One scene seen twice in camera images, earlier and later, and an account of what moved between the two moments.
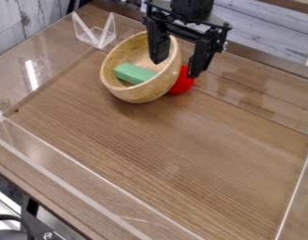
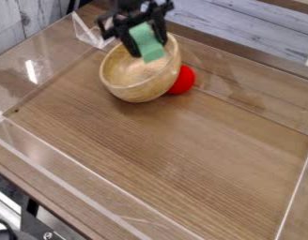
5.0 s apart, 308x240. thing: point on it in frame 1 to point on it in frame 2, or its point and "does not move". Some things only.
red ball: x=184 y=82 does not move
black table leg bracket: x=33 y=228 does not move
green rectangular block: x=133 y=73 to x=147 y=41
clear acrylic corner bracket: x=93 y=36 does not move
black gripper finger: x=198 y=58 to x=130 y=42
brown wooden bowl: x=130 y=49 does not move
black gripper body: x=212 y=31 to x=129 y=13
